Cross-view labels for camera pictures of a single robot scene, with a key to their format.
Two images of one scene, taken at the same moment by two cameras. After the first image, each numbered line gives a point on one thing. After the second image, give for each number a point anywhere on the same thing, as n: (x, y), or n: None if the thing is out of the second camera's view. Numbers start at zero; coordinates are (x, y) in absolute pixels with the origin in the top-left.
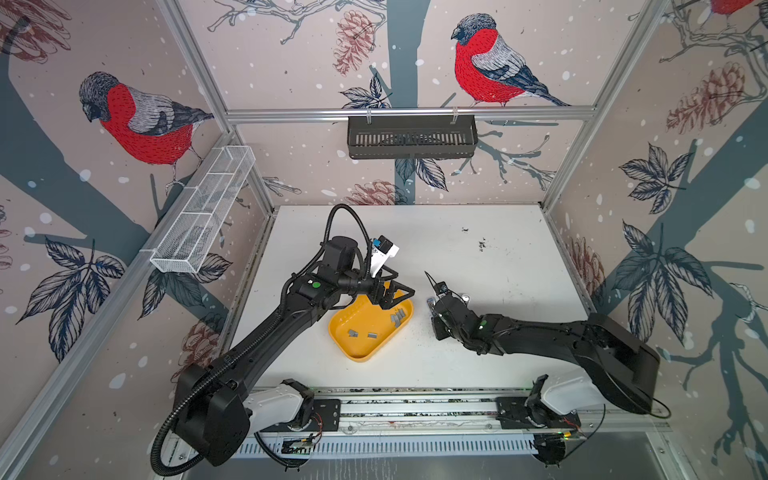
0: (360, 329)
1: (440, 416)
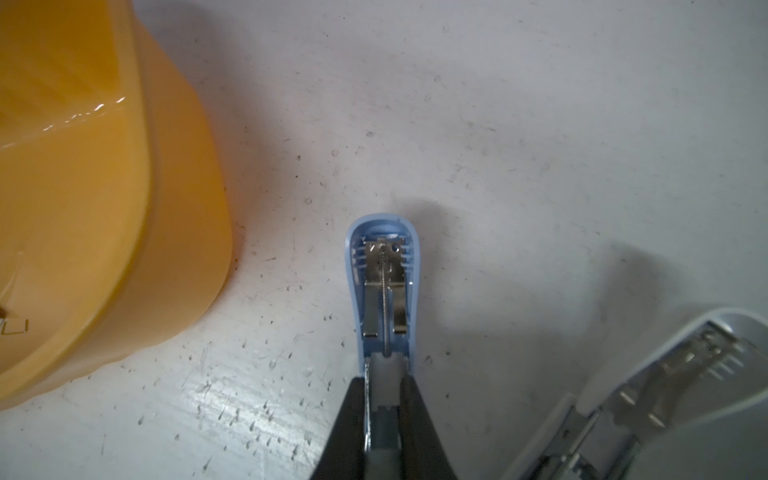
0: (115, 221)
1: None
